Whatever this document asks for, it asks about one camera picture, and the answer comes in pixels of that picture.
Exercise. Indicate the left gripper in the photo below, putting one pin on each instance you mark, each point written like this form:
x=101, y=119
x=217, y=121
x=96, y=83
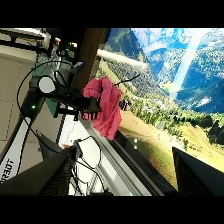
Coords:
x=75, y=98

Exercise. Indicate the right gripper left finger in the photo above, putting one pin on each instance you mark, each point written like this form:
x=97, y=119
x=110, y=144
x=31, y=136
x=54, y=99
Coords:
x=43, y=176

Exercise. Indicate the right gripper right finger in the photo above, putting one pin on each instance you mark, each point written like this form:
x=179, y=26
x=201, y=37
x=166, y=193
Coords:
x=200, y=180

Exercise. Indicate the pink garment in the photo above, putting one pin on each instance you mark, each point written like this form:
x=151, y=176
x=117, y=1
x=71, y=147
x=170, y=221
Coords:
x=108, y=110

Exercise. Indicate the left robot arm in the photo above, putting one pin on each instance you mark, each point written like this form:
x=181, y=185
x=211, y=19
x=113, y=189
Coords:
x=20, y=146

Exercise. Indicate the silver frame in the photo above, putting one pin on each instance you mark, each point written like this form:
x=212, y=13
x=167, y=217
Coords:
x=115, y=168

